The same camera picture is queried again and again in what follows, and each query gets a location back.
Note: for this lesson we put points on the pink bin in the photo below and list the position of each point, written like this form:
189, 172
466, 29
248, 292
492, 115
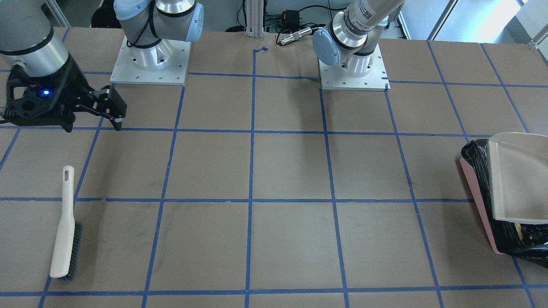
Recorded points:
477, 196

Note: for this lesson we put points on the beige hand brush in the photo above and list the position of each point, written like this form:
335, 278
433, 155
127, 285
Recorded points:
68, 234

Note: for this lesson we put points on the silver cable connector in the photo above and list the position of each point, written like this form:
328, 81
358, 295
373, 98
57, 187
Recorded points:
295, 36

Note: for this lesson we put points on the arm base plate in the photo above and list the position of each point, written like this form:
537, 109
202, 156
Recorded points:
163, 64
356, 73

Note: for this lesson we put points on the black power box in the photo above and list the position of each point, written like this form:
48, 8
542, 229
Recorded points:
290, 20

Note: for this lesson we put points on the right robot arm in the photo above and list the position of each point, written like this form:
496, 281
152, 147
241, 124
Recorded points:
28, 38

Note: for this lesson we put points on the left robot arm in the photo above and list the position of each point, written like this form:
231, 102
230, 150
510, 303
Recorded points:
353, 34

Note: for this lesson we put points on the aluminium frame post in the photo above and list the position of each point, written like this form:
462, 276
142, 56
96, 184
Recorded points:
254, 18

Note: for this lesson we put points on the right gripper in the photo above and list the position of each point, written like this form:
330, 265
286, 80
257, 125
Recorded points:
73, 89

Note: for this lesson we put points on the black trash bag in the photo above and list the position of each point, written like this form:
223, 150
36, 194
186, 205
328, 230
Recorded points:
525, 241

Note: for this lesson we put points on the beige dustpan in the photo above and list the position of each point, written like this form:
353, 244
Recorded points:
518, 166

